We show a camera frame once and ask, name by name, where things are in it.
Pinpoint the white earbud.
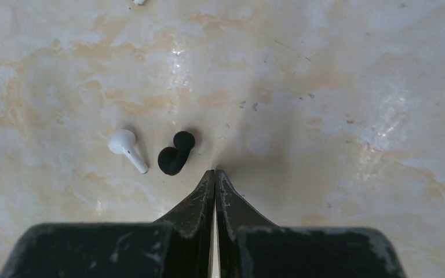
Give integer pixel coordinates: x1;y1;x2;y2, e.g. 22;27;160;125
132;0;146;6
108;129;149;174

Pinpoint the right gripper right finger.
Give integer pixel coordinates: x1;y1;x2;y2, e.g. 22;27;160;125
215;170;406;277

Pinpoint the white earbud upper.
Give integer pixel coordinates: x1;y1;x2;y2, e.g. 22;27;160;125
132;0;146;6

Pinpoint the black earbud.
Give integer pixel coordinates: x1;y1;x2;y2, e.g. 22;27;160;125
158;131;195;175

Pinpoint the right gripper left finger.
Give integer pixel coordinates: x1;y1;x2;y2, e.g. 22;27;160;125
1;170;215;277

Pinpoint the white earbud lower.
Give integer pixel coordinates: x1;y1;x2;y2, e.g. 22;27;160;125
108;129;149;174

